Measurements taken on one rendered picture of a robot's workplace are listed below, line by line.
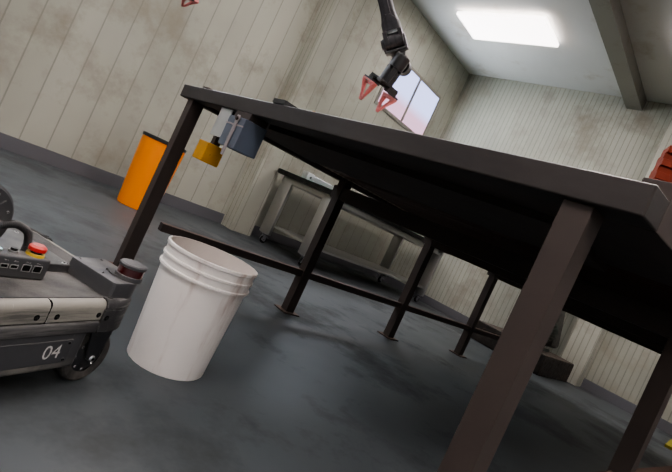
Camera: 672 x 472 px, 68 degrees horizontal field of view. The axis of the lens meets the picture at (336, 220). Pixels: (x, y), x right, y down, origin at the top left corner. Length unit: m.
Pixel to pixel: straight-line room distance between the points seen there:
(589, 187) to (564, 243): 0.11
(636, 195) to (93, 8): 4.61
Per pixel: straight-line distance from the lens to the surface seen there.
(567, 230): 1.01
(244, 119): 1.89
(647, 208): 0.97
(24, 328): 1.18
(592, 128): 7.96
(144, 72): 5.23
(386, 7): 1.83
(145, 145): 4.42
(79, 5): 5.01
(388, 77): 1.78
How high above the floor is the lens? 0.64
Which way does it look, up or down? level
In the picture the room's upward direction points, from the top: 25 degrees clockwise
